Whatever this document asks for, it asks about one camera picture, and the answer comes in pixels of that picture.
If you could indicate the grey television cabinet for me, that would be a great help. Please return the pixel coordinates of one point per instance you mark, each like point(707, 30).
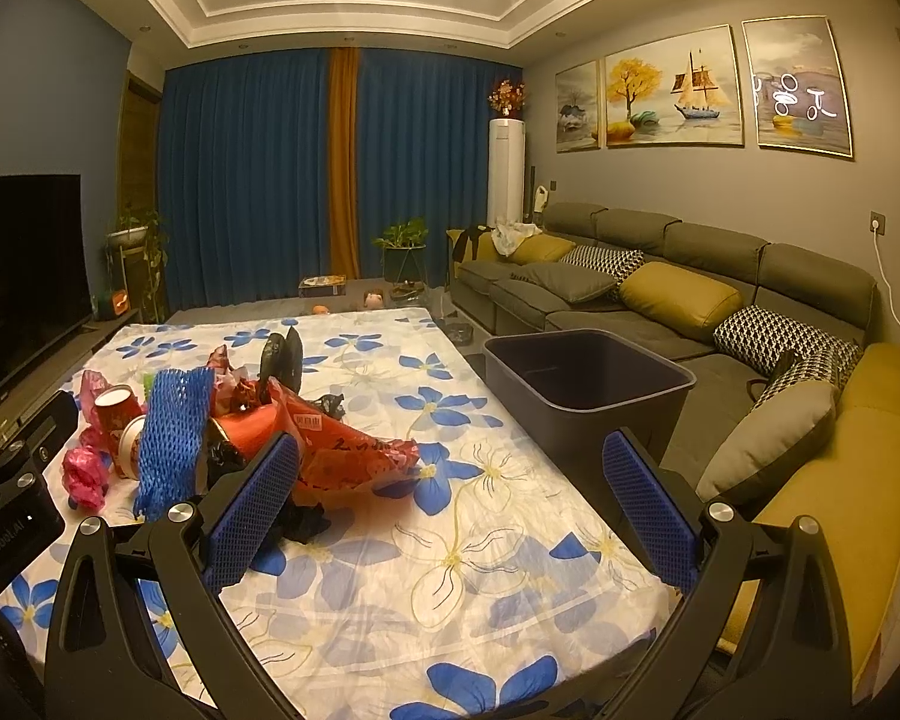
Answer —
point(82, 345)

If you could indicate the red cylindrical can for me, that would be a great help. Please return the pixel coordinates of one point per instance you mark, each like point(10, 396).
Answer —
point(116, 409)

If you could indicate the grey mountain painting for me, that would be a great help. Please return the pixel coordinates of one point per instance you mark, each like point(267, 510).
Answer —
point(795, 86)

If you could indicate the black plastic bag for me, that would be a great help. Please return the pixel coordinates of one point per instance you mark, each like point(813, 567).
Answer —
point(281, 360)
point(225, 461)
point(300, 521)

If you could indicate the black television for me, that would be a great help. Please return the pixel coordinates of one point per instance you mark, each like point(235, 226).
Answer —
point(22, 277)

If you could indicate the pink translucent plastic bag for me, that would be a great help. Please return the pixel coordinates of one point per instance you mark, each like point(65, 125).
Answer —
point(94, 388)

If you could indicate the large grey cushion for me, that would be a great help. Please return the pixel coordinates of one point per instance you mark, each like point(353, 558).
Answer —
point(772, 442)

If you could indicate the large sailboat painting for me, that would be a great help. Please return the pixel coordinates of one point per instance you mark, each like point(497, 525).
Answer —
point(675, 90)

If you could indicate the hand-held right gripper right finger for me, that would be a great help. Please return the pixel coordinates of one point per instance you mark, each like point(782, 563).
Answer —
point(649, 510)

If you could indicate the colourful flat box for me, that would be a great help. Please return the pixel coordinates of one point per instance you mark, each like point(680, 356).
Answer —
point(321, 285)

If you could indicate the potted plant in dark pot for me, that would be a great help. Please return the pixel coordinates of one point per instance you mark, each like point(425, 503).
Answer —
point(401, 251)

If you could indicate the white cloth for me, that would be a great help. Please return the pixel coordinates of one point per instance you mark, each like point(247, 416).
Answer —
point(514, 238)

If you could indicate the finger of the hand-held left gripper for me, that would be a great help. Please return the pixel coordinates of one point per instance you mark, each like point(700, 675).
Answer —
point(37, 420)

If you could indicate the small grey tree painting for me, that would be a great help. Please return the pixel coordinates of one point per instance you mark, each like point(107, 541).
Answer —
point(576, 109)

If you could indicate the houndstooth pillow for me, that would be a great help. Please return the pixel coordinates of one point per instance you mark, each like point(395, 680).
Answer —
point(780, 337)
point(814, 382)
point(604, 262)

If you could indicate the blue curtain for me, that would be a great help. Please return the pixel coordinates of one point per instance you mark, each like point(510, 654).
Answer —
point(427, 165)
point(247, 180)

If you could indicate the flat grey cushion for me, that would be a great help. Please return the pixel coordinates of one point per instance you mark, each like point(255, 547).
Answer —
point(574, 283)

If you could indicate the small yellow cushion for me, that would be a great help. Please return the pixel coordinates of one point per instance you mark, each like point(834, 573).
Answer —
point(544, 249)

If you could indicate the trailing potted plant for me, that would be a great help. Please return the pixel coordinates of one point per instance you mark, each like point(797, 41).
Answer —
point(131, 229)

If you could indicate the white standing air conditioner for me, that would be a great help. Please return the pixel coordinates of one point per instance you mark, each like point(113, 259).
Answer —
point(507, 172)

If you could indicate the red and gold flower ornament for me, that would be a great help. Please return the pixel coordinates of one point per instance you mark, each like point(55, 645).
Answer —
point(508, 97)

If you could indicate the gold plant stand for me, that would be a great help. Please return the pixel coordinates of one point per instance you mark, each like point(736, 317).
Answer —
point(125, 281)

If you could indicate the red plastic bag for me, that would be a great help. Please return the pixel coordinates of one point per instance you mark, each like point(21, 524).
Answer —
point(337, 450)

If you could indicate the magenta plastic bag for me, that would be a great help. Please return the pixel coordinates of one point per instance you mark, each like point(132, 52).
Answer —
point(86, 476)

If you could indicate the large yellow cushion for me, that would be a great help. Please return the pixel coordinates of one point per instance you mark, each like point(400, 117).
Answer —
point(679, 300)

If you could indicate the blue foam net sleeve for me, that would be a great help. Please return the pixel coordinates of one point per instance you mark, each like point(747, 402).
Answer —
point(169, 435)

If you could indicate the orange curtain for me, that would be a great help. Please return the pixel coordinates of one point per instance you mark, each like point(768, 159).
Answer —
point(343, 165)

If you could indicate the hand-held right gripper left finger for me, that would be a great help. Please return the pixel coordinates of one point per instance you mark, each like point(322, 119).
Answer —
point(255, 502)

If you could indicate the red wrapper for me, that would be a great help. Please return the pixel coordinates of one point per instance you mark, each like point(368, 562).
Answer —
point(232, 382)

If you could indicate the black round dish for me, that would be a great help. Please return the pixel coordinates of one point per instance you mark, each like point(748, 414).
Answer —
point(460, 333)

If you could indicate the grey and yellow corner sofa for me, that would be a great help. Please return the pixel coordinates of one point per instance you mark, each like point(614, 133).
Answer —
point(720, 247)

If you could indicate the blue floral tablecloth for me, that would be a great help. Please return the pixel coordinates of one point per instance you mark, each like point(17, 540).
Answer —
point(457, 540)

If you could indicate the white round container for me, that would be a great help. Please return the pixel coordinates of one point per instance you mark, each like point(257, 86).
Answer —
point(129, 450)

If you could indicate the dark grey plastic bin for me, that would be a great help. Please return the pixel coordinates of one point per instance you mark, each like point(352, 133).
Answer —
point(570, 390)

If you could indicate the grey wall socket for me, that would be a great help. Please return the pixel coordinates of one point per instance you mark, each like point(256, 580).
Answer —
point(878, 223)

